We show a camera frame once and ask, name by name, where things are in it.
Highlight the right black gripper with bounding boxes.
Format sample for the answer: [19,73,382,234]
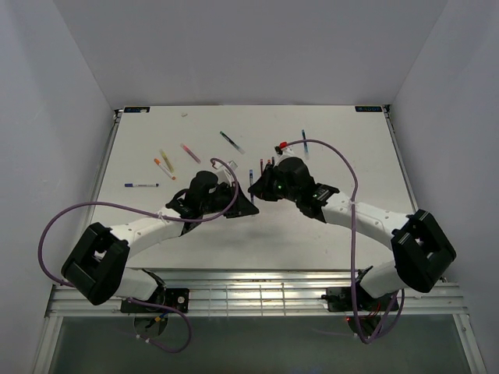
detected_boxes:
[249,163,300,203]

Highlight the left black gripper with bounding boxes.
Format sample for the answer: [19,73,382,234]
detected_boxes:
[201,182,259,220]

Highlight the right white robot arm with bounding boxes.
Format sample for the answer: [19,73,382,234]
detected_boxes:
[249,157,457,309]

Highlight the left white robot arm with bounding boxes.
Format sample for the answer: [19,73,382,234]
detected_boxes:
[62,170,259,312]

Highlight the green pen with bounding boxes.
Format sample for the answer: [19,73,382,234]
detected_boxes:
[219,131,245,154]

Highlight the pink pen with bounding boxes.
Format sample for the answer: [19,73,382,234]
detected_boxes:
[180,143,202,164]

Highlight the yellow pen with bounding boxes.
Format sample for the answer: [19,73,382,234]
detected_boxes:
[159,149,175,173]

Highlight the orange capped pen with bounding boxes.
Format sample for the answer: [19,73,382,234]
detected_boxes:
[154,158,176,180]

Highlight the purple capped marker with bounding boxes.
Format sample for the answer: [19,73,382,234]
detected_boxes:
[124,183,160,188]

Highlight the right blue label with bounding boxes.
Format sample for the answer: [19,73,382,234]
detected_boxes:
[355,106,383,113]

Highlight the blue label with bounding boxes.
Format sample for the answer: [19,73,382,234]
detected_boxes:
[123,107,150,113]
[355,106,383,113]

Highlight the left blue label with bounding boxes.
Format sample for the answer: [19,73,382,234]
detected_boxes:
[123,107,150,113]

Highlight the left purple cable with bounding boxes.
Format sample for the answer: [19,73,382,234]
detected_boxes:
[37,157,239,354]

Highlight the purple cable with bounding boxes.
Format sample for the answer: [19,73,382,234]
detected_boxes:
[37,157,239,354]
[288,139,406,345]

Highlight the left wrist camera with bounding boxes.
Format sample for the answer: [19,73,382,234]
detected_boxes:
[213,161,238,186]

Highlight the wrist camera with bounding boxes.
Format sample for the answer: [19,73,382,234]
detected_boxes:
[274,142,296,165]
[213,161,238,186]

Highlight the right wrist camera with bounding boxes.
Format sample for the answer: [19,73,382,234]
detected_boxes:
[274,142,296,165]

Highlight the aluminium frame rails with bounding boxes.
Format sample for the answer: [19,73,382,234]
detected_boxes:
[46,270,469,317]

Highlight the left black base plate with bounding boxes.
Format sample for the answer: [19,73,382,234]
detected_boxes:
[120,287,190,314]

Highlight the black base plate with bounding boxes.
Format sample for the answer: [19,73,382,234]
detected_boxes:
[320,286,391,312]
[120,287,190,314]

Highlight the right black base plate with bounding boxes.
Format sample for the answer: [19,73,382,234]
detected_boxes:
[320,286,391,312]

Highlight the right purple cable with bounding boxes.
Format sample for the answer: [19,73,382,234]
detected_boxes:
[288,139,406,345]

